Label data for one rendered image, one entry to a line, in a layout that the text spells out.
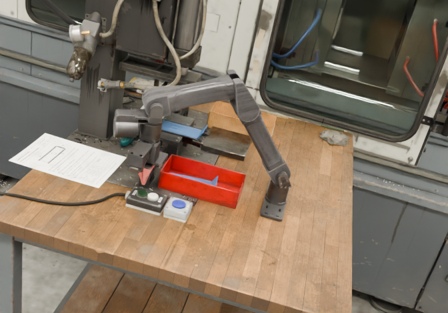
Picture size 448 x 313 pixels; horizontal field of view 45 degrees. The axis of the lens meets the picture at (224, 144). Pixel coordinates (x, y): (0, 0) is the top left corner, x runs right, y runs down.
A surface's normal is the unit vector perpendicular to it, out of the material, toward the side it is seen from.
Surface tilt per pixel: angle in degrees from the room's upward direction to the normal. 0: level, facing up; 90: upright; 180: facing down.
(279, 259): 0
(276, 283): 0
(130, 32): 90
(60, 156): 0
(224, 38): 90
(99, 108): 90
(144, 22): 90
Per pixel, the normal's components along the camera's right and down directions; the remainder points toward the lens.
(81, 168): 0.18, -0.87
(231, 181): -0.21, 0.43
